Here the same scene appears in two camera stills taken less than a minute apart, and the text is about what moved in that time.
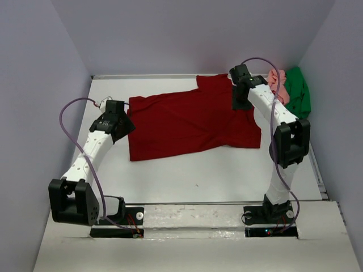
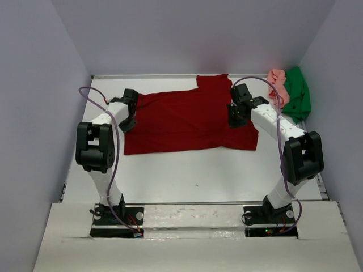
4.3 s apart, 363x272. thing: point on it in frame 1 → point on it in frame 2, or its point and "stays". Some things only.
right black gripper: [237, 105] → [232, 122]
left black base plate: [131, 226] stays
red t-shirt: [176, 122] stays
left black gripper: [129, 126] → [127, 127]
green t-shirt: [299, 103] stays
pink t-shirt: [282, 93] stays
